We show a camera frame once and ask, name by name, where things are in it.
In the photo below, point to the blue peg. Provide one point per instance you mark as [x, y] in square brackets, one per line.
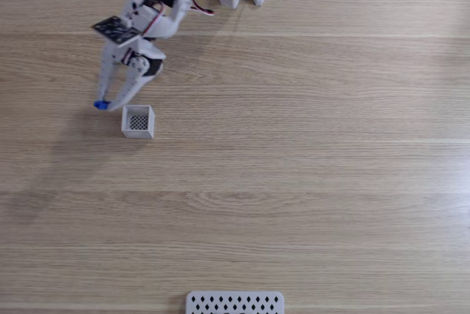
[100, 105]

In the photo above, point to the small white crate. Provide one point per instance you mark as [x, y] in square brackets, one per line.
[137, 122]

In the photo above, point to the white perforated tray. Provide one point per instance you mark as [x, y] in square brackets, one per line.
[235, 303]

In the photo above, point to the black camera circuit board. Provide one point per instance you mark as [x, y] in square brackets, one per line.
[115, 31]

